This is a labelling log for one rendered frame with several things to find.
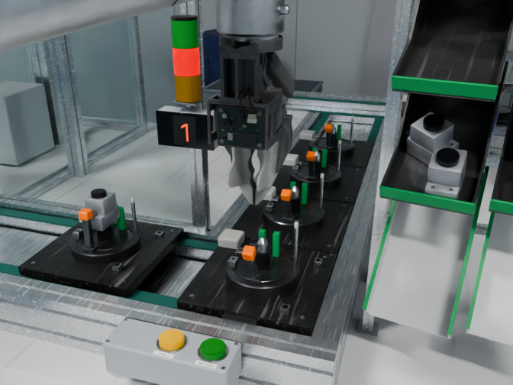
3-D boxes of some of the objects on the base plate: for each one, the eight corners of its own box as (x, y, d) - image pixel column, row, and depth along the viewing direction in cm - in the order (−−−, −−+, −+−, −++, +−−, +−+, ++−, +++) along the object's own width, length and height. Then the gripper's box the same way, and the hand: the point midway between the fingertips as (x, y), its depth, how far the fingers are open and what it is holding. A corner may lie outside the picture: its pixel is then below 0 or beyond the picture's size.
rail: (332, 411, 81) (336, 357, 76) (-98, 305, 105) (-113, 260, 101) (337, 386, 86) (342, 334, 81) (-74, 291, 110) (-89, 247, 106)
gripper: (195, 40, 54) (203, 220, 63) (278, 44, 51) (274, 231, 60) (224, 30, 61) (227, 192, 70) (298, 33, 59) (292, 201, 68)
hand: (256, 192), depth 67 cm, fingers closed
